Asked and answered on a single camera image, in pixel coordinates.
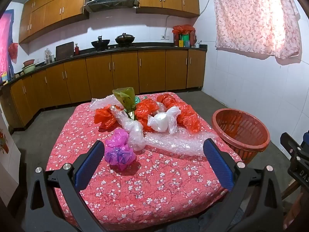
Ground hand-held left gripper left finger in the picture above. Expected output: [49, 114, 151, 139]
[24, 140, 107, 232]

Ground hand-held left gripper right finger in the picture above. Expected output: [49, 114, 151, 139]
[203, 138, 284, 232]

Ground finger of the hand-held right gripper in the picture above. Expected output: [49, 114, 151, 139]
[280, 132, 309, 183]
[302, 129, 309, 150]

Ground red plastic basket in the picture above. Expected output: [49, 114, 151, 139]
[212, 108, 270, 166]

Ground large orange plastic bag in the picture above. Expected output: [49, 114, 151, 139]
[169, 101, 201, 134]

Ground white plastic bag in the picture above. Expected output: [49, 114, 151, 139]
[147, 106, 181, 135]

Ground pink and purple plastic bag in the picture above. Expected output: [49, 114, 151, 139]
[104, 129, 136, 171]

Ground wooden stool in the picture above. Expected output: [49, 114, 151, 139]
[281, 179, 302, 200]

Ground clear bubble wrap sheet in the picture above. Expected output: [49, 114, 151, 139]
[144, 129, 214, 157]

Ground long clear plastic bag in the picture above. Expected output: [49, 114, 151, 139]
[110, 105, 148, 151]

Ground red floral tablecloth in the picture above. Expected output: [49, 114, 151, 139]
[46, 92, 243, 231]

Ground olive green plastic wrapper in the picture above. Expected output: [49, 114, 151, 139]
[112, 87, 138, 121]

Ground white board with flower print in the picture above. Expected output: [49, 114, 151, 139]
[0, 111, 22, 200]

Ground wooden lower cabinets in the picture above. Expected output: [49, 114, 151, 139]
[0, 49, 207, 128]

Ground green basin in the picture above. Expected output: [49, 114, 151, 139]
[22, 63, 37, 74]

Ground clear plastic jar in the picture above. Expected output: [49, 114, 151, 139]
[44, 48, 55, 64]

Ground dark cutting board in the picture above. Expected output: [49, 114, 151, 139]
[55, 42, 75, 60]

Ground black cooking pot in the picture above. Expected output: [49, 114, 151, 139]
[91, 36, 111, 49]

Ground pink floral curtain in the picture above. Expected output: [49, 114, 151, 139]
[211, 0, 303, 65]

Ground black wok with lid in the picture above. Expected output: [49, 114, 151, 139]
[115, 33, 136, 45]

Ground black kitchen countertop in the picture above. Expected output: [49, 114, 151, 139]
[0, 43, 208, 86]

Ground red hanging plastic bag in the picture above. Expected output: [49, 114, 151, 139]
[8, 43, 19, 59]

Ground red bag over canisters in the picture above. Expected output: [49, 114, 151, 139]
[172, 25, 195, 35]

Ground pink window curtain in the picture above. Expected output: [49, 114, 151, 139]
[0, 9, 14, 78]

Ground white power cable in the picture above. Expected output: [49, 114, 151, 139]
[165, 0, 213, 37]

